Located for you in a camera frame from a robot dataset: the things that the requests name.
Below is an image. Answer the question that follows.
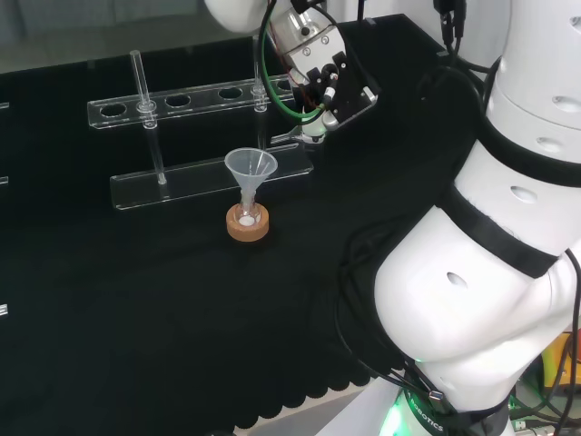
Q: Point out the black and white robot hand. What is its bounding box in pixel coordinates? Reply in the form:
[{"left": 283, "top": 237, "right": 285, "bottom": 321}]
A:
[{"left": 284, "top": 27, "right": 380, "bottom": 144}]

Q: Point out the clear plastic funnel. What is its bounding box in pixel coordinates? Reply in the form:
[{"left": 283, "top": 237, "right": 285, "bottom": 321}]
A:
[{"left": 224, "top": 147, "right": 279, "bottom": 214}]

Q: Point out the clear acrylic funnel stand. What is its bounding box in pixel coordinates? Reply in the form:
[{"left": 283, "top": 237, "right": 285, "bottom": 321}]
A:
[{"left": 85, "top": 34, "right": 315, "bottom": 213}]

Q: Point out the round-bottom glass flask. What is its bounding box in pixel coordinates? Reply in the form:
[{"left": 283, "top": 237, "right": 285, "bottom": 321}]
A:
[{"left": 235, "top": 190, "right": 263, "bottom": 228}]

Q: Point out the black table cloth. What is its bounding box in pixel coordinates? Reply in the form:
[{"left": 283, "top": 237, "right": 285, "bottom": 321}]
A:
[{"left": 0, "top": 13, "right": 478, "bottom": 432}]

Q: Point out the yellow stop button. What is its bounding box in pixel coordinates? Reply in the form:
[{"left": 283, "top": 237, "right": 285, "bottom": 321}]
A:
[{"left": 540, "top": 332, "right": 581, "bottom": 397}]

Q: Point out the green cable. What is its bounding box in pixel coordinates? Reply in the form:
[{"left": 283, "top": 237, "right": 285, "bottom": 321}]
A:
[{"left": 259, "top": 0, "right": 326, "bottom": 128}]

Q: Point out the black cable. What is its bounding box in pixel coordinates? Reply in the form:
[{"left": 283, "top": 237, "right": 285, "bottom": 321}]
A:
[
  {"left": 433, "top": 0, "right": 498, "bottom": 76},
  {"left": 562, "top": 248, "right": 581, "bottom": 410},
  {"left": 334, "top": 226, "right": 455, "bottom": 436}
]

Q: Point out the cork ring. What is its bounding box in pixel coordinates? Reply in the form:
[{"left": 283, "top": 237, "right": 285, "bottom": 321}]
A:
[{"left": 225, "top": 203, "right": 271, "bottom": 243}]

